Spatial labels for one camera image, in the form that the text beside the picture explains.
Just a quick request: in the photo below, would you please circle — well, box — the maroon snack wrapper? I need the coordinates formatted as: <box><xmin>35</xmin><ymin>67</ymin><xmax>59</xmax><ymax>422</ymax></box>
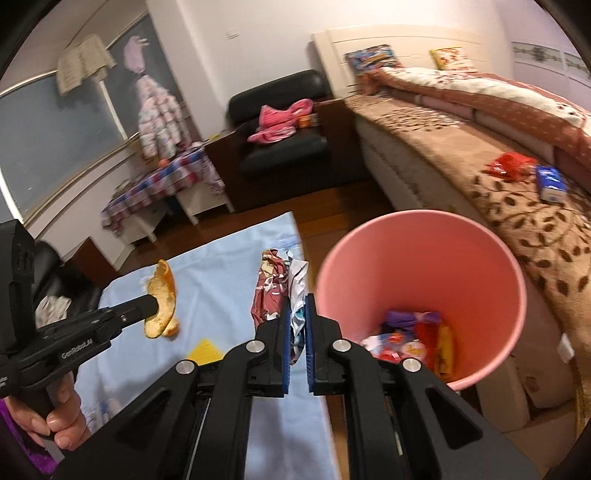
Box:
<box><xmin>250</xmin><ymin>249</ymin><xmax>308</xmax><ymax>365</ymax></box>

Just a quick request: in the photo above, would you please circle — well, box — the orange peel strip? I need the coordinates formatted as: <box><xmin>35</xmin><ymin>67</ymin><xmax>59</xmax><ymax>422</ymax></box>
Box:
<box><xmin>144</xmin><ymin>259</ymin><xmax>179</xmax><ymax>339</ymax></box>

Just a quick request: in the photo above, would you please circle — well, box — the red foam fruit net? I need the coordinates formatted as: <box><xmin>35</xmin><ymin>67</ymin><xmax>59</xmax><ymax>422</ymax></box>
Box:
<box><xmin>415</xmin><ymin>321</ymin><xmax>440</xmax><ymax>369</ymax></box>

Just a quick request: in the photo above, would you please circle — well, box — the pink plastic trash bin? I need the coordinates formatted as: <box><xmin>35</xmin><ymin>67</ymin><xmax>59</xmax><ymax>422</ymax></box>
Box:
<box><xmin>315</xmin><ymin>210</ymin><xmax>527</xmax><ymax>391</ymax></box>

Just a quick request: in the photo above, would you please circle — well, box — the left hand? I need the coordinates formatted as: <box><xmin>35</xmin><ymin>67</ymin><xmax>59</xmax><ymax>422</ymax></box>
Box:
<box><xmin>3</xmin><ymin>372</ymin><xmax>91</xmax><ymax>451</ymax></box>

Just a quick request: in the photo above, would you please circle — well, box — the white cloth on armchair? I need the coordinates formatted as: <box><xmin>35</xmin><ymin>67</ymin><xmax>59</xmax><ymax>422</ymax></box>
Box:
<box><xmin>35</xmin><ymin>295</ymin><xmax>71</xmax><ymax>329</ymax></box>

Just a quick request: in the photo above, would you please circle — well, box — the black armchair near window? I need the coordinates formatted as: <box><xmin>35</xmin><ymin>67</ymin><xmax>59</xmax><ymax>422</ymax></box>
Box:
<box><xmin>32</xmin><ymin>241</ymin><xmax>102</xmax><ymax>317</ymax></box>

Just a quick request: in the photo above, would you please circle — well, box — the yellow foam fruit net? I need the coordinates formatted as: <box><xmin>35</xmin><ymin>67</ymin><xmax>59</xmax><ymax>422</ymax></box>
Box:
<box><xmin>187</xmin><ymin>339</ymin><xmax>224</xmax><ymax>366</ymax></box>

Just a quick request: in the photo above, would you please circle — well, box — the light blue table cloth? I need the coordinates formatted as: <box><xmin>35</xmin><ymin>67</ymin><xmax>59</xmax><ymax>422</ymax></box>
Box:
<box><xmin>75</xmin><ymin>213</ymin><xmax>341</xmax><ymax>479</ymax></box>

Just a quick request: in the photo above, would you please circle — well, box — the red white snack packet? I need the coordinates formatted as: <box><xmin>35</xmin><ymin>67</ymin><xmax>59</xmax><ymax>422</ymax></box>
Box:
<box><xmin>361</xmin><ymin>330</ymin><xmax>428</xmax><ymax>364</ymax></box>

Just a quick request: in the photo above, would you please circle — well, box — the purple fuzzy left sleeve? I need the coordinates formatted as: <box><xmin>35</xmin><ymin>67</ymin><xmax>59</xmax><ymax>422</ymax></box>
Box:
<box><xmin>1</xmin><ymin>400</ymin><xmax>57</xmax><ymax>478</ymax></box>

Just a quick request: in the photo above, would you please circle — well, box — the purple bag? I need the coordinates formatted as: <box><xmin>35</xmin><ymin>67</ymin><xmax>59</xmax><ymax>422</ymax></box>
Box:
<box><xmin>385</xmin><ymin>310</ymin><xmax>441</xmax><ymax>329</ymax></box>

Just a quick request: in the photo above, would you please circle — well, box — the checkered cloth side table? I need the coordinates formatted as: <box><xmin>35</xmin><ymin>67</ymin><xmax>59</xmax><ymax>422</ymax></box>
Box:
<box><xmin>101</xmin><ymin>144</ymin><xmax>233</xmax><ymax>243</ymax></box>

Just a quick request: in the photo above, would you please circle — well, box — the black leather armchair far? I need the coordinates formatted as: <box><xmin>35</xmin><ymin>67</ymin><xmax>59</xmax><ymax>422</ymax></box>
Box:
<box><xmin>205</xmin><ymin>70</ymin><xmax>369</xmax><ymax>211</ymax></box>

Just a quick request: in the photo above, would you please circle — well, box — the yellow crumpled wrapper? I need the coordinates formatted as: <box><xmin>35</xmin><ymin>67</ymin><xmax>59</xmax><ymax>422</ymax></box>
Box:
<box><xmin>434</xmin><ymin>324</ymin><xmax>455</xmax><ymax>381</ymax></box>

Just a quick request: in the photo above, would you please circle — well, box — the pink garment on armchair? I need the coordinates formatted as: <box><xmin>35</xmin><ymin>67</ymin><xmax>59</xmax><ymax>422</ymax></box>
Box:
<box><xmin>247</xmin><ymin>99</ymin><xmax>314</xmax><ymax>145</ymax></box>

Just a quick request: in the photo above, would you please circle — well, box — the hanging pastel puffer jacket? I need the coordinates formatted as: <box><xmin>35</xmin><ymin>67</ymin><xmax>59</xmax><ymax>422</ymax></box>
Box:
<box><xmin>135</xmin><ymin>75</ymin><xmax>192</xmax><ymax>160</ymax></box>

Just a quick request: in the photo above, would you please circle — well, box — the bed with brown blanket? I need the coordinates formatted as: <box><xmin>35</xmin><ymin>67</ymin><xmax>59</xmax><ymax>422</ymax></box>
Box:
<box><xmin>312</xmin><ymin>24</ymin><xmax>590</xmax><ymax>421</ymax></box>

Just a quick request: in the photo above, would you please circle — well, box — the colourful pillow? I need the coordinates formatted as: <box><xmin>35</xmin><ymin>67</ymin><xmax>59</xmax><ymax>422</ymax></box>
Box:
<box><xmin>345</xmin><ymin>44</ymin><xmax>403</xmax><ymax>75</ymax></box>

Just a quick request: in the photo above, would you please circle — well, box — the red wrapper on bed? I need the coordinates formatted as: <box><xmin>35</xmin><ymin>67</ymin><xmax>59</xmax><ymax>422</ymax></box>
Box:
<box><xmin>484</xmin><ymin>152</ymin><xmax>538</xmax><ymax>181</ymax></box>

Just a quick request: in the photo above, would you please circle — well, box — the hanging beige garment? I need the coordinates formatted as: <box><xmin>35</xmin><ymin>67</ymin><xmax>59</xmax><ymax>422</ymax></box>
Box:
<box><xmin>56</xmin><ymin>34</ymin><xmax>116</xmax><ymax>97</ymax></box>

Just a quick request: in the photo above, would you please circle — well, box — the hanging pink hat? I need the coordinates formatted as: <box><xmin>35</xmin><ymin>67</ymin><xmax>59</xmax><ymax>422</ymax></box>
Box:
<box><xmin>123</xmin><ymin>35</ymin><xmax>149</xmax><ymax>75</ymax></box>

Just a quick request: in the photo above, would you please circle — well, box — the blue tissue pack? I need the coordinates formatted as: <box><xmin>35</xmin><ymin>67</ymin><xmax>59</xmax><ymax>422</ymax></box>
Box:
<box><xmin>536</xmin><ymin>165</ymin><xmax>567</xmax><ymax>204</ymax></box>

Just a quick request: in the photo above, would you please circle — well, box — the yellow floral pillow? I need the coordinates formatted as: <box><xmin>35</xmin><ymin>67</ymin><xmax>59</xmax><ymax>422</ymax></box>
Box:
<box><xmin>430</xmin><ymin>46</ymin><xmax>477</xmax><ymax>73</ymax></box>

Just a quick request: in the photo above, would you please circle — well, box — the rolled floral quilt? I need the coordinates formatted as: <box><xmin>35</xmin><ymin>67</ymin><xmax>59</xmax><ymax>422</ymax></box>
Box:
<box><xmin>358</xmin><ymin>67</ymin><xmax>590</xmax><ymax>169</ymax></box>

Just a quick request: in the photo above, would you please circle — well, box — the lilac wardrobe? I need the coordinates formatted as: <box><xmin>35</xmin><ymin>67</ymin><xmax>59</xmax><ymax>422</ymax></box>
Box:
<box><xmin>495</xmin><ymin>0</ymin><xmax>591</xmax><ymax>109</ymax></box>

